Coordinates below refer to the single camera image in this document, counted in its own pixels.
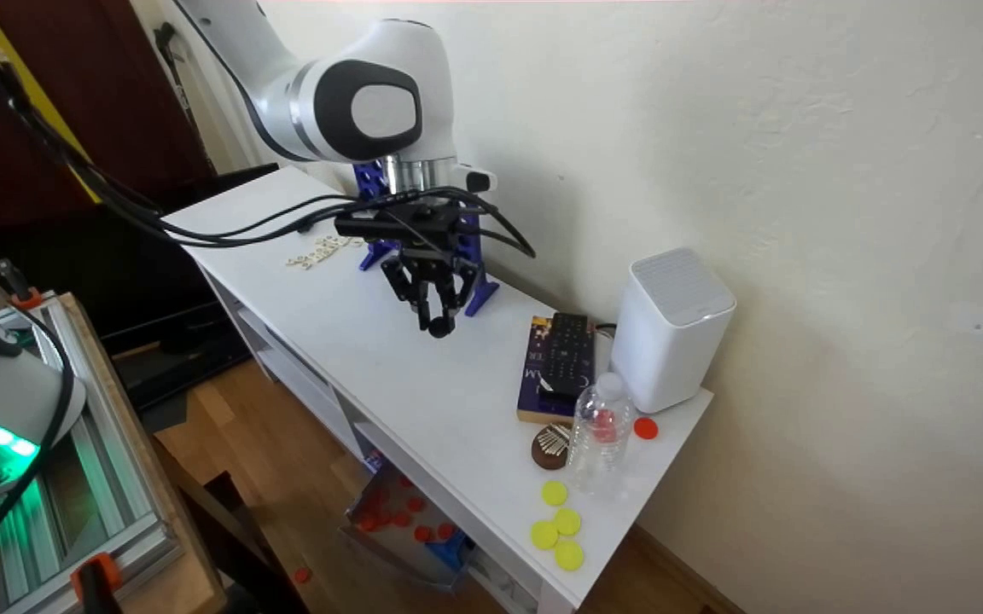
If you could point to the blue connect four gameboard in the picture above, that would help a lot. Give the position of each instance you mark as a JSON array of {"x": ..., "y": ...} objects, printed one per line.
[{"x": 478, "y": 284}]

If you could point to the aluminium frame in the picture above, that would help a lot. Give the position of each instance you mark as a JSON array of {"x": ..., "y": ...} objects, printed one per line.
[{"x": 116, "y": 499}]

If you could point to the white door frame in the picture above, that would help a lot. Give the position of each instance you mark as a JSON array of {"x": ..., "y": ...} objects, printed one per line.
[{"x": 201, "y": 113}]

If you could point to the yellow game chip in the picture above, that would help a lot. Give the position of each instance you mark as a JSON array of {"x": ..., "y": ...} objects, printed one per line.
[
  {"x": 555, "y": 492},
  {"x": 569, "y": 558},
  {"x": 545, "y": 533},
  {"x": 569, "y": 521}
]

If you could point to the clear plastic bottle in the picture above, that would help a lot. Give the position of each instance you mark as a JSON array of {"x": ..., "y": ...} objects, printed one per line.
[{"x": 600, "y": 454}]

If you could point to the box of red chips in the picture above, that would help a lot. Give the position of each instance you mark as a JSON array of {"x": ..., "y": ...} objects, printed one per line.
[{"x": 410, "y": 530}]

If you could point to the yellow bar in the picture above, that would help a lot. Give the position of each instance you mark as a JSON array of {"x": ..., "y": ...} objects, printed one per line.
[{"x": 13, "y": 71}]

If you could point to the black furniture piece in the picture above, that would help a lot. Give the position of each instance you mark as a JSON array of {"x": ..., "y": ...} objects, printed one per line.
[{"x": 137, "y": 300}]

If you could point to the dark brown door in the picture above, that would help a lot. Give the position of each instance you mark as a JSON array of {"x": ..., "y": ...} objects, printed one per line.
[{"x": 126, "y": 71}]

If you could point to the white box speaker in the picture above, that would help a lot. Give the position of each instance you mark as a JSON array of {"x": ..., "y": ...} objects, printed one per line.
[{"x": 674, "y": 329}]

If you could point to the small brown jar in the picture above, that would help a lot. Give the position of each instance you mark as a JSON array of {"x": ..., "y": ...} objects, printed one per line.
[{"x": 546, "y": 449}]

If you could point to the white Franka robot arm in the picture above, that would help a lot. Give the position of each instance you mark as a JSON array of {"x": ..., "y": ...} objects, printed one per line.
[{"x": 288, "y": 102}]

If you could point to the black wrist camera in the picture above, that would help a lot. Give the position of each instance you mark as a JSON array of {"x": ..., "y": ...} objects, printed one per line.
[{"x": 373, "y": 222}]

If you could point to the orange clamp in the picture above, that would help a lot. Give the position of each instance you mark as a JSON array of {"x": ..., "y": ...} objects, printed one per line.
[{"x": 98, "y": 582}]

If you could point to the grey device with green light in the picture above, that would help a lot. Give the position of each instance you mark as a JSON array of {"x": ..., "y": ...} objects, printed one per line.
[{"x": 1, "y": 396}]

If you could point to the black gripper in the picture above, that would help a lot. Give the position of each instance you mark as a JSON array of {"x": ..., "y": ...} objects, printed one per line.
[{"x": 418, "y": 244}]

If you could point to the red game chip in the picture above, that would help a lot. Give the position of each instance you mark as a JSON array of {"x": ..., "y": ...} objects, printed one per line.
[
  {"x": 600, "y": 428},
  {"x": 647, "y": 428},
  {"x": 300, "y": 575}
]

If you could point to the black remote control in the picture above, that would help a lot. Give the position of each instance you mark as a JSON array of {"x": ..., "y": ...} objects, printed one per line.
[{"x": 569, "y": 352}]

